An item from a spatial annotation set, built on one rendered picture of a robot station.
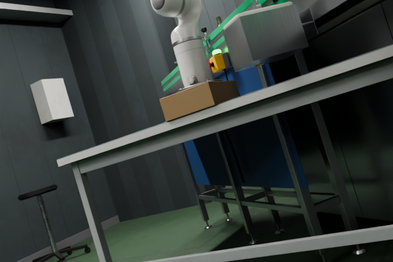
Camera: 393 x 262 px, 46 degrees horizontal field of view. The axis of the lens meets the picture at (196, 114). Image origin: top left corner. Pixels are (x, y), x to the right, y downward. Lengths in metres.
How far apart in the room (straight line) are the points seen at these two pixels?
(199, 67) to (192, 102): 0.15
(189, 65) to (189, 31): 0.13
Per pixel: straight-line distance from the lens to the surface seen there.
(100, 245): 2.25
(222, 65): 2.16
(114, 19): 5.10
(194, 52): 1.80
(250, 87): 2.09
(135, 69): 4.92
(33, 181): 4.76
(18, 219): 4.60
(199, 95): 1.71
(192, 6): 1.90
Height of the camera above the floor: 0.66
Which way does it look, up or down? 3 degrees up
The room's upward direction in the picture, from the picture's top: 17 degrees counter-clockwise
